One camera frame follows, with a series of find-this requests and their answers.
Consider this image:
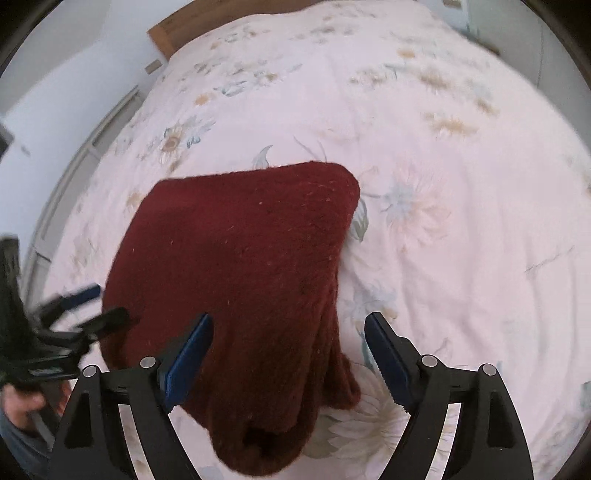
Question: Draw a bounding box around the dark red knitted sweater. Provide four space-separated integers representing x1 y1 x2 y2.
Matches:
100 162 361 476

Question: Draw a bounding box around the person's left hand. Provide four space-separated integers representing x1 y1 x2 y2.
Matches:
1 384 47 433

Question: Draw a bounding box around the floral white bed sheet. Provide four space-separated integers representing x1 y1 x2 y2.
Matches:
44 1 590 479

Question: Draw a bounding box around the wooden headboard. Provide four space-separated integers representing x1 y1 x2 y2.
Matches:
148 0 317 60

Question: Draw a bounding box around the white louvered wardrobe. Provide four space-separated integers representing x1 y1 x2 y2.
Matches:
467 0 591 144

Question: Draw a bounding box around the white window frame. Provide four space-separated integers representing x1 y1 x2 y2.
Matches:
20 87 144 306

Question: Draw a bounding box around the wall socket plate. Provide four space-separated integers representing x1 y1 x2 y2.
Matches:
144 59 162 75

